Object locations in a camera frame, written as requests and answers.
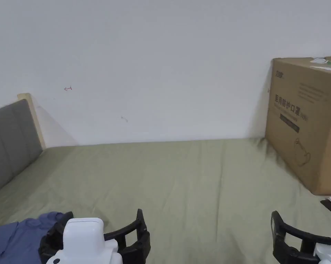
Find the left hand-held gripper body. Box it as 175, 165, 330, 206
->
48, 217, 123, 264

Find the dark blue shirt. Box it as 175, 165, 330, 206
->
0, 211, 69, 264

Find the bed with pale green sheet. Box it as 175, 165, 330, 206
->
0, 137, 331, 264

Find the large brown cardboard carton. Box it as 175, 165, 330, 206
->
265, 55, 331, 196

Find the grey padded headboard, wooden frame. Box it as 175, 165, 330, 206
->
0, 93, 46, 197

